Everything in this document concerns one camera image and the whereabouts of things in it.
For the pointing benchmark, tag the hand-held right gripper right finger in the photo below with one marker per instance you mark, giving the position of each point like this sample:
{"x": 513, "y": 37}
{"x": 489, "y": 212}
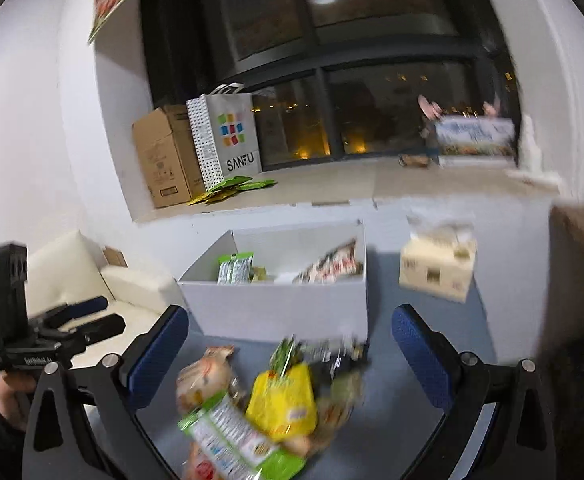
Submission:
{"x": 419, "y": 355}

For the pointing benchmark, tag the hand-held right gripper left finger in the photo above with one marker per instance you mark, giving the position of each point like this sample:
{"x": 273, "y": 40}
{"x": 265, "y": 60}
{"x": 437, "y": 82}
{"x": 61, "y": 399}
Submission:
{"x": 158, "y": 355}

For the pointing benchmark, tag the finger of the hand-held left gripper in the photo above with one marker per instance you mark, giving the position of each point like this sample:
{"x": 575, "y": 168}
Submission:
{"x": 103, "y": 327}
{"x": 86, "y": 306}

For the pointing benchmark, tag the white storage box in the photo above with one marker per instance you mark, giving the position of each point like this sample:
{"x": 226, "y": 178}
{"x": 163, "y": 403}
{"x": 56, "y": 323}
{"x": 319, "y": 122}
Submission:
{"x": 277, "y": 305}

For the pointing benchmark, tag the person's left hand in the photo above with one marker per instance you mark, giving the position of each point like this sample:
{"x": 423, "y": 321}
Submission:
{"x": 13, "y": 400}

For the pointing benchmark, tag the white sofa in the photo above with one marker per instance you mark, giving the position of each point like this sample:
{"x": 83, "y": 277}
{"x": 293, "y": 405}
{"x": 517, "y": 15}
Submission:
{"x": 72, "y": 280}

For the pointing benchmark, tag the clear bread packet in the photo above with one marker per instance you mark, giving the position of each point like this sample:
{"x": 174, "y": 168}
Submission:
{"x": 204, "y": 377}

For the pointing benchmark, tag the small brown cardboard piece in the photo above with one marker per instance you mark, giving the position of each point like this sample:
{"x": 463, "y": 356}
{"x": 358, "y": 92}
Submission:
{"x": 115, "y": 256}

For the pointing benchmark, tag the dark snack packet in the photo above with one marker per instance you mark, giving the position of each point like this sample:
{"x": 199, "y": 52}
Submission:
{"x": 329, "y": 265}
{"x": 344, "y": 355}

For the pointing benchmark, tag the cream printed carton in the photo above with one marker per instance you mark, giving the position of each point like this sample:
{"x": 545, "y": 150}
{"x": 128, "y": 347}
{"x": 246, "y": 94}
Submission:
{"x": 437, "y": 270}

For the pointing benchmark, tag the green white snack packet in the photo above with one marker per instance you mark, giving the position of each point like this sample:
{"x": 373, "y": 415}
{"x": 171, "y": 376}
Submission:
{"x": 232, "y": 435}
{"x": 234, "y": 267}

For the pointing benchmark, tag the yellow snack packet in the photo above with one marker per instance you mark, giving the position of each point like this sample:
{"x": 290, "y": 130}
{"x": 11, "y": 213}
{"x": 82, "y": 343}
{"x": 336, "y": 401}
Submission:
{"x": 282, "y": 400}

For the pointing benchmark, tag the brown cardboard box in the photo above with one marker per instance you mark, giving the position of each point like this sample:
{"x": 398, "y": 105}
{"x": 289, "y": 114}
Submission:
{"x": 164, "y": 157}

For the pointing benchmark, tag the brown wooden furniture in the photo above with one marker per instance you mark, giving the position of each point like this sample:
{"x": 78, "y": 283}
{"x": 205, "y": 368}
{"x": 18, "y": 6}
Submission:
{"x": 579, "y": 285}

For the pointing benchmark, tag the pile of green yellow packets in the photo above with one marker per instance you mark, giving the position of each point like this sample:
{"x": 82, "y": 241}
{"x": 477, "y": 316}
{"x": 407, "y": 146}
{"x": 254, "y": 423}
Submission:
{"x": 232, "y": 187}

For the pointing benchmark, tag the small brown packet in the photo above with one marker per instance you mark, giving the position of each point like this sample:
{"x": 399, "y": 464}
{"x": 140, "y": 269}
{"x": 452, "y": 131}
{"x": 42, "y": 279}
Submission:
{"x": 414, "y": 161}

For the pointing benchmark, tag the white shopping bag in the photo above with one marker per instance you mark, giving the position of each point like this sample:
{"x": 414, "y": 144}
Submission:
{"x": 229, "y": 137}

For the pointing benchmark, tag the long printed box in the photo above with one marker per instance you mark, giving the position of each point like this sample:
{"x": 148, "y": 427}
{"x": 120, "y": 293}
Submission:
{"x": 474, "y": 137}

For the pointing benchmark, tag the pink toy figure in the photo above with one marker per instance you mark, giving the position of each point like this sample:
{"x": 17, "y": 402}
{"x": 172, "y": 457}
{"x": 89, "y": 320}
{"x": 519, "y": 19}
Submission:
{"x": 491, "y": 108}
{"x": 428, "y": 106}

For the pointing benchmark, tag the dark window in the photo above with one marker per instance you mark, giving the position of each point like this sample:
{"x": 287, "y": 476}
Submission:
{"x": 372, "y": 60}

